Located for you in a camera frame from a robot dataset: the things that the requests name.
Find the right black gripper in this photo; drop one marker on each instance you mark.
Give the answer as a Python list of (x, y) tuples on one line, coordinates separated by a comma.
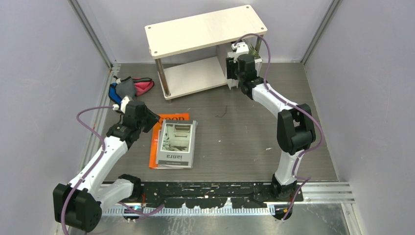
[(230, 68)]

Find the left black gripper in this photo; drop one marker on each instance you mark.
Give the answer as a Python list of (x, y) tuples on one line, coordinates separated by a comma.
[(153, 118)]

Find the white Singularity book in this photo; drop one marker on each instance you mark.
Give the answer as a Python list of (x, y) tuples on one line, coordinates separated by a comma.
[(256, 55)]

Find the photo magazine pages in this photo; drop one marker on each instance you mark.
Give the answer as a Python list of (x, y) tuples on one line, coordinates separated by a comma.
[(176, 144)]

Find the orange book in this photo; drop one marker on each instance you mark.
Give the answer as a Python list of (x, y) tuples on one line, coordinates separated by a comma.
[(155, 137)]

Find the blue grey red cloth pile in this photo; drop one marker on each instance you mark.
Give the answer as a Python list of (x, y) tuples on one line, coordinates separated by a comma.
[(129, 86)]

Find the grey white portfolio file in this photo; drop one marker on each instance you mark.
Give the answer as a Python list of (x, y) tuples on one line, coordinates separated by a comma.
[(224, 55)]

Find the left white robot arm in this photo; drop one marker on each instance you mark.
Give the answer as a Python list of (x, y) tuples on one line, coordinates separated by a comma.
[(81, 202)]

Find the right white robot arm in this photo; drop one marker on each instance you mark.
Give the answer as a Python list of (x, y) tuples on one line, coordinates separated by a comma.
[(295, 127)]

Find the white two-tier shelf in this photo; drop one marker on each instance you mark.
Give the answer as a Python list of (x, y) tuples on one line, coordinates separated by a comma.
[(214, 29)]

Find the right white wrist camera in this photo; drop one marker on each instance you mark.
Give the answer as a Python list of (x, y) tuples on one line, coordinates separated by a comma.
[(238, 49)]

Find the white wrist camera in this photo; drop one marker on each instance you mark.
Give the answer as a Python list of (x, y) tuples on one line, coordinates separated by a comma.
[(121, 108), (238, 49)]

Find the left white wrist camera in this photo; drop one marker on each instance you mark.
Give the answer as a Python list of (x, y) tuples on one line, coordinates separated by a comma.
[(121, 108)]

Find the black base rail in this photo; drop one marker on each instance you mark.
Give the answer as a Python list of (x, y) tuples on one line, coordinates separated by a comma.
[(208, 195)]

